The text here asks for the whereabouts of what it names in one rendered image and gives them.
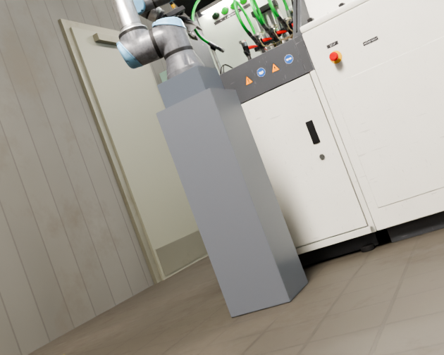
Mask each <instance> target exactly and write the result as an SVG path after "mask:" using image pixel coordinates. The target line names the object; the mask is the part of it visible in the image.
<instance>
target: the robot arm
mask: <svg viewBox="0 0 444 355"><path fill-rule="evenodd" d="M172 1H175V0H110V2H111V6H112V9H113V12H114V14H115V17H116V20H117V22H118V26H119V28H120V30H121V32H120V34H119V35H118V37H119V40H120V41H119V42H117V44H116V45H117V47H118V50H119V51H120V53H121V56H122V57H123V59H124V61H125V62H126V63H127V64H128V66H129V67H130V68H132V69H135V68H139V67H141V66H144V65H147V64H148V63H151V62H154V61H157V60H159V59H161V58H163V57H164V59H165V61H166V73H167V80H169V79H171V78H172V77H175V76H176V75H179V74H181V73H183V72H185V71H186V70H189V69H191V68H193V67H195V66H204V64H203V63H202V61H201V60H200V59H199V57H198V56H197V55H196V53H195V51H194V49H193V47H192V44H191V41H190V40H191V39H193V40H198V38H197V36H196V35H193V34H192V33H191V32H192V31H193V30H194V29H195V28H197V29H198V30H202V28H201V27H200V26H198V24H196V23H195V22H194V21H193V20H191V19H189V18H187V17H185V16H181V15H183V14H184V12H185V7H184V6H180V7H178V8H176V9H174V10H172V11H170V12H168V13H166V14H165V15H164V12H165V11H164V10H161V8H159V7H160V6H163V5H165V4H167V3H171V2H172ZM139 15H140V16H142V17H143V18H146V19H147V20H150V21H152V22H153V24H152V29H150V30H148V29H147V26H145V25H143V24H142V23H141V21H140V17H139ZM186 28H187V29H186ZM204 67H205V66H204Z"/></svg>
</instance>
